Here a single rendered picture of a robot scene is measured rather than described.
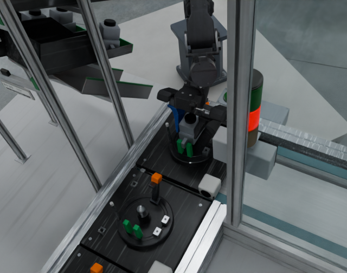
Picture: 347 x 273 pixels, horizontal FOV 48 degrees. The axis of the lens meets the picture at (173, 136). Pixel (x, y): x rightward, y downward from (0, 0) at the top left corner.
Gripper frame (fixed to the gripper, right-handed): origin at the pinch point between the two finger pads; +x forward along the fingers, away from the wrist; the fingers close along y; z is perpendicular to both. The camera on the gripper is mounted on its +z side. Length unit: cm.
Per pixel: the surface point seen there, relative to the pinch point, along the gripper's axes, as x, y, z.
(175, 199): 18.3, 3.6, 6.2
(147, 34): -11, -48, -53
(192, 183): 14.8, 5.4, 1.3
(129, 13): -3, -147, -188
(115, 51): -13.2, -21.1, 6.5
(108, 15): 2, -162, -181
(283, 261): 25.1, 32.8, 0.4
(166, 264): 27.5, 9.9, 18.7
